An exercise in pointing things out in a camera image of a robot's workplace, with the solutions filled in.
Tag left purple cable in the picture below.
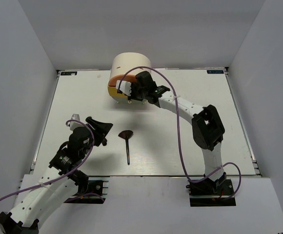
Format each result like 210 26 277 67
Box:
0 119 106 216

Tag blue label sticker left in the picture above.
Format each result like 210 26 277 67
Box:
61 71 78 76

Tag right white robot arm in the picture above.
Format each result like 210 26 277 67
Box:
120 71 226 195

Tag yellow drawer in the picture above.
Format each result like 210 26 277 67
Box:
107 86 127 99

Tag blue label sticker right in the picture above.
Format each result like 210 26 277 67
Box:
206 70 224 74

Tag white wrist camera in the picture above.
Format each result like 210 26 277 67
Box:
116 80 132 97
65 114 82 131

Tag blue label sticker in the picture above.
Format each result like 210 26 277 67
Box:
206 70 224 74
61 71 78 76

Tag orange top drawer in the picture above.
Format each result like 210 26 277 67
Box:
108 74 137 87

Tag cream round drawer organizer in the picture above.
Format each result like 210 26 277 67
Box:
110 52 152 79

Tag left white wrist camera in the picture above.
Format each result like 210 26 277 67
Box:
65 114 82 131

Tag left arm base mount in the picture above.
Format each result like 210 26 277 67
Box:
65 177 110 204

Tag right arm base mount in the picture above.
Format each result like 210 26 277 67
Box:
186 179 236 207

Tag black fan makeup brush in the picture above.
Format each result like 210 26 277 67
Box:
118 130 134 165

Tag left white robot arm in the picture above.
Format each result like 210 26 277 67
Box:
0 115 113 234

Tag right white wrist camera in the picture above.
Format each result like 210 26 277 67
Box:
116 80 132 97

